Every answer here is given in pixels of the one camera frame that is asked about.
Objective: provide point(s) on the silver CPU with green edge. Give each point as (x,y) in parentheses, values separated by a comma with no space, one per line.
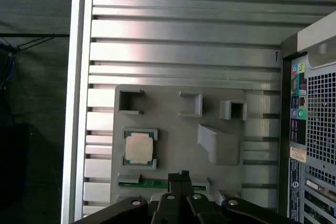
(139,148)

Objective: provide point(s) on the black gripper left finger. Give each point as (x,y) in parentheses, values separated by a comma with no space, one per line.
(131,205)

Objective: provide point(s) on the black open PC case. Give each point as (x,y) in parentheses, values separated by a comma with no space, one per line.
(320,129)

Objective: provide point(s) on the grey plastic parts rack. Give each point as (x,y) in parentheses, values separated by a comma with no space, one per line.
(178,140)

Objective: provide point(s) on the green RAM stick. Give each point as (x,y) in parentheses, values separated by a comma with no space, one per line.
(152,183)

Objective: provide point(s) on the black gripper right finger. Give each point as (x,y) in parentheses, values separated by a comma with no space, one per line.
(236,207)

